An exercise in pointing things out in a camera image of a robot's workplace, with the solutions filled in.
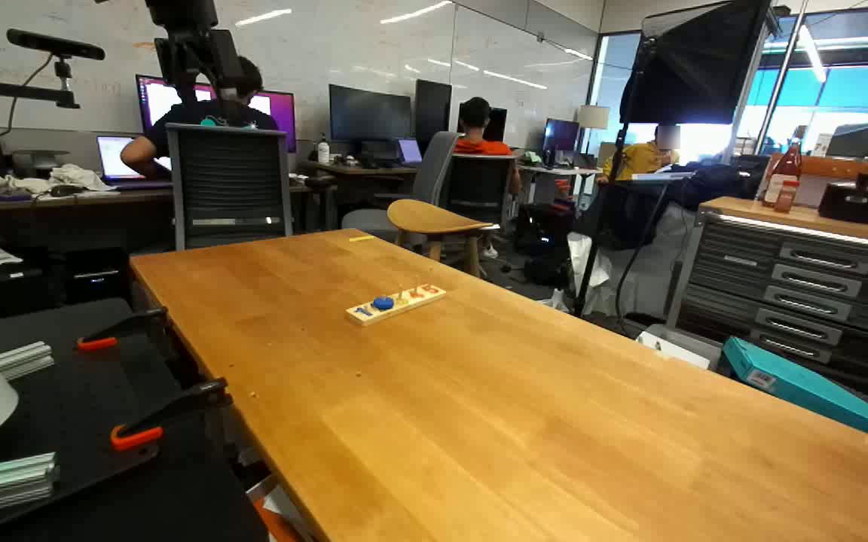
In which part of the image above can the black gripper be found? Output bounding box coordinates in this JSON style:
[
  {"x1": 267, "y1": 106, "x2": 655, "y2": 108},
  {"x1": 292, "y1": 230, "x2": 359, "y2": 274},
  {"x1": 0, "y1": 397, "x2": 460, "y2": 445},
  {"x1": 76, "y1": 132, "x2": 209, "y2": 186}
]
[{"x1": 143, "y1": 0, "x2": 247, "y2": 101}]

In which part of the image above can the light wooden peg holder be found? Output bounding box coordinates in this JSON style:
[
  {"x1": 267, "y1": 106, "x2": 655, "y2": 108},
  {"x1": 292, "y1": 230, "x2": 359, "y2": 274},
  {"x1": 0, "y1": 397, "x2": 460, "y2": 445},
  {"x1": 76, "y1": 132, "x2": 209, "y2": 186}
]
[{"x1": 344, "y1": 279, "x2": 448, "y2": 329}]

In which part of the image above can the person in black shirt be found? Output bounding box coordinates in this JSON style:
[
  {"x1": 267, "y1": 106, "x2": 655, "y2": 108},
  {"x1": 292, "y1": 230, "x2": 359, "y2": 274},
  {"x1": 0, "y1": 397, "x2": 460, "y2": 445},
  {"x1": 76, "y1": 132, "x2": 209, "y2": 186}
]
[{"x1": 117, "y1": 55, "x2": 280, "y2": 179}]

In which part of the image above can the purple lit computer monitor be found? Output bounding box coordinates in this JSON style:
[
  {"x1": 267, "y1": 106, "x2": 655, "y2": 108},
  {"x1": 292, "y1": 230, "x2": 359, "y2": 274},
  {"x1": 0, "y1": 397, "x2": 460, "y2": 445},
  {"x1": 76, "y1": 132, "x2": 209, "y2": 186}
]
[{"x1": 133, "y1": 71, "x2": 301, "y2": 155}]

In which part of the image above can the grey mesh office chair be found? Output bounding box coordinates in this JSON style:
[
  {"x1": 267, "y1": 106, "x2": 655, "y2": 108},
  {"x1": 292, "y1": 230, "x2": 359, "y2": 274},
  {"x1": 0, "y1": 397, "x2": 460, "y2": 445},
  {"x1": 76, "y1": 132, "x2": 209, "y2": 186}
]
[{"x1": 165, "y1": 120, "x2": 296, "y2": 253}]

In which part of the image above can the open laptop with white screen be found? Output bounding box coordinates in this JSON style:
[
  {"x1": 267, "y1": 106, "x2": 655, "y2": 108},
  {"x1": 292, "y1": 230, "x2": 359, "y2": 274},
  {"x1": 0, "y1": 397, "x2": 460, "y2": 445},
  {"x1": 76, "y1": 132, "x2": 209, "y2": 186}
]
[{"x1": 93, "y1": 132, "x2": 176, "y2": 188}]

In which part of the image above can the wide black monitor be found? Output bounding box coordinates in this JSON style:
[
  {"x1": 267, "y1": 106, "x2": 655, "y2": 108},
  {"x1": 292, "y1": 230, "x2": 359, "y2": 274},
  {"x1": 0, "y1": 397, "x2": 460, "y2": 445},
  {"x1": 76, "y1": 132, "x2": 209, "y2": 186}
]
[{"x1": 325, "y1": 82, "x2": 416, "y2": 143}]

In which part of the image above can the dark office desk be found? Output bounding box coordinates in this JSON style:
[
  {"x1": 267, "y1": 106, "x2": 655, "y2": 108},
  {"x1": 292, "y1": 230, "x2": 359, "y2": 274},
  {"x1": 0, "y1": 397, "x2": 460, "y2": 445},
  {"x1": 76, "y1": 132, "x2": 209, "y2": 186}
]
[{"x1": 0, "y1": 176, "x2": 342, "y2": 255}]

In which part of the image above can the tall black monitor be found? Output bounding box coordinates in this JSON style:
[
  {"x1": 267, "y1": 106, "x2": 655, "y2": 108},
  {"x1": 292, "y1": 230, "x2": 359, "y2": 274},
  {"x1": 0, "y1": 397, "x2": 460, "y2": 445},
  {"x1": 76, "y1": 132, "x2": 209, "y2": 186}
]
[{"x1": 411, "y1": 77, "x2": 454, "y2": 155}]

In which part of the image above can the light grey swivel chair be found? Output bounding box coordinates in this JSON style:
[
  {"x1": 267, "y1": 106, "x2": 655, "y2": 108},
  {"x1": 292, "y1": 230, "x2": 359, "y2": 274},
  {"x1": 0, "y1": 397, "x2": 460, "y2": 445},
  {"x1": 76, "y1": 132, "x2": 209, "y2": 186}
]
[{"x1": 342, "y1": 128, "x2": 460, "y2": 242}]

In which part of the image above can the small round wooden table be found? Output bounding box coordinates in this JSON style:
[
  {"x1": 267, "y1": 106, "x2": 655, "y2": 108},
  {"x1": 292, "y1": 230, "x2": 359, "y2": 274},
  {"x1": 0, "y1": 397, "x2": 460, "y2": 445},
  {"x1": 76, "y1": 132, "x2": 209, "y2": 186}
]
[{"x1": 383, "y1": 196, "x2": 505, "y2": 278}]

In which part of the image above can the person in orange shirt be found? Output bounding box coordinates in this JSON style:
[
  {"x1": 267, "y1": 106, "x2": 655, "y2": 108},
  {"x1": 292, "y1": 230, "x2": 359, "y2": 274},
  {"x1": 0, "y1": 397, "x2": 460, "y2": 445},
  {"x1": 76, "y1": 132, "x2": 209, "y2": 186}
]
[{"x1": 448, "y1": 93, "x2": 517, "y2": 160}]

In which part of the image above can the black clamp with orange tip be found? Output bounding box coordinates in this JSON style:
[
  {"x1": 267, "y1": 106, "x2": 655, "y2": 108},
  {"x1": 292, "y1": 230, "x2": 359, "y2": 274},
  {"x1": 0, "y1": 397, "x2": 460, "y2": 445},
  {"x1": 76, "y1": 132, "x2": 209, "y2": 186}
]
[
  {"x1": 76, "y1": 307, "x2": 170, "y2": 356},
  {"x1": 105, "y1": 377, "x2": 232, "y2": 454}
]

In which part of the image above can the black office chair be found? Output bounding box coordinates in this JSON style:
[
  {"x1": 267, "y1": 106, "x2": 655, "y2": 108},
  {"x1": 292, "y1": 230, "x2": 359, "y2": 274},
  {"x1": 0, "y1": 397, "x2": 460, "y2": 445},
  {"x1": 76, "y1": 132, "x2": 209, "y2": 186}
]
[{"x1": 441, "y1": 151, "x2": 520, "y2": 232}]

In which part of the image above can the short aluminium extrusion bar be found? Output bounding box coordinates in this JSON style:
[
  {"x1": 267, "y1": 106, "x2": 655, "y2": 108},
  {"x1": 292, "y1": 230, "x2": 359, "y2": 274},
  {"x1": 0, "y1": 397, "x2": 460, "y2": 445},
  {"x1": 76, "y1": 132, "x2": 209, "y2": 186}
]
[{"x1": 0, "y1": 336, "x2": 58, "y2": 382}]

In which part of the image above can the black perforated side board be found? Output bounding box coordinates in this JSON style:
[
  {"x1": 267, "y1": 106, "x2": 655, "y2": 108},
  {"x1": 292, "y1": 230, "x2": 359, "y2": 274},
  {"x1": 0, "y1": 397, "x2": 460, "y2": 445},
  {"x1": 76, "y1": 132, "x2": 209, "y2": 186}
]
[{"x1": 0, "y1": 294, "x2": 270, "y2": 542}]

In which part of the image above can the white table lamp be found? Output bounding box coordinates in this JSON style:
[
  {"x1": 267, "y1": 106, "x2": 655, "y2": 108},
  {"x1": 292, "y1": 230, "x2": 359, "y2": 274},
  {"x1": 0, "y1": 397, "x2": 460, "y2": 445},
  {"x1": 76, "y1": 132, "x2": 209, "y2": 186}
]
[{"x1": 574, "y1": 101, "x2": 614, "y2": 132}]

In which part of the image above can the person in yellow shirt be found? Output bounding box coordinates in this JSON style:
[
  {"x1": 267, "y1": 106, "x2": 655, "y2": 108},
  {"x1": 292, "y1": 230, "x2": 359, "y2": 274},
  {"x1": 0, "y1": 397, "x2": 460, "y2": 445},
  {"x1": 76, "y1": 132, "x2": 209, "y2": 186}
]
[{"x1": 599, "y1": 120, "x2": 681, "y2": 183}]

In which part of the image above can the long aluminium extrusion bar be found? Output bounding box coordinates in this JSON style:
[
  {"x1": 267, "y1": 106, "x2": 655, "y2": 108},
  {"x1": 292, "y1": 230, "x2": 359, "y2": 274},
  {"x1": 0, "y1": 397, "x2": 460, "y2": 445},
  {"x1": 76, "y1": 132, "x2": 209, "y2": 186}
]
[{"x1": 0, "y1": 448, "x2": 62, "y2": 517}]

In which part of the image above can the black softbox studio light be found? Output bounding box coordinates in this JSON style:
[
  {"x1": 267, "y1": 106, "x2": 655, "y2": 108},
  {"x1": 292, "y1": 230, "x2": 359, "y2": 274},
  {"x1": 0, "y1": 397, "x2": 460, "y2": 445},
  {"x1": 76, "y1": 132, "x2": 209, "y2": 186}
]
[{"x1": 618, "y1": 0, "x2": 779, "y2": 128}]

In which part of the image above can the white box on floor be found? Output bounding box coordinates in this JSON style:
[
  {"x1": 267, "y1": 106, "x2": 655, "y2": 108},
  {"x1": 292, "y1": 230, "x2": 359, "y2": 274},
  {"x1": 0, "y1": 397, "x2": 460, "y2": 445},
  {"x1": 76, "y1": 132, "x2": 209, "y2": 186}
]
[{"x1": 635, "y1": 322, "x2": 726, "y2": 373}]

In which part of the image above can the red and white bottle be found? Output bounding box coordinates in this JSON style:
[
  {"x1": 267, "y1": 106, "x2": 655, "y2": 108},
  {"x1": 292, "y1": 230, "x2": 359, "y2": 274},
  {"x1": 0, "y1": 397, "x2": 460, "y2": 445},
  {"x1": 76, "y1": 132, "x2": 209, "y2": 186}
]
[{"x1": 759, "y1": 136, "x2": 809, "y2": 214}]

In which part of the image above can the grey metal drawer cabinet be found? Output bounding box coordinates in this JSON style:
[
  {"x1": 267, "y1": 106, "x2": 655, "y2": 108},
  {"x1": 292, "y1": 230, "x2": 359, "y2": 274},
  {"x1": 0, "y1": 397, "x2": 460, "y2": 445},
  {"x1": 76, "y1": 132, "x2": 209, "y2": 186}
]
[{"x1": 665, "y1": 196, "x2": 868, "y2": 404}]

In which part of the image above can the teal plastic case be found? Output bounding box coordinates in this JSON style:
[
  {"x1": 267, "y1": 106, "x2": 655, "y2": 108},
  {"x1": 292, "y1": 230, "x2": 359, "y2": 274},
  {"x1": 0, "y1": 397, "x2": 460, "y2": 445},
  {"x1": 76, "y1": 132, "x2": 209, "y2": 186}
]
[{"x1": 722, "y1": 335, "x2": 868, "y2": 456}]

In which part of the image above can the black camera on boom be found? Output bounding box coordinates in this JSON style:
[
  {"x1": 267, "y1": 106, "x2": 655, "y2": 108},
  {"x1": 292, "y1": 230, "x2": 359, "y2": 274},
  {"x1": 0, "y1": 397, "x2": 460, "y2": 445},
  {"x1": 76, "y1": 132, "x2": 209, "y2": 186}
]
[{"x1": 3, "y1": 26, "x2": 108, "y2": 67}]

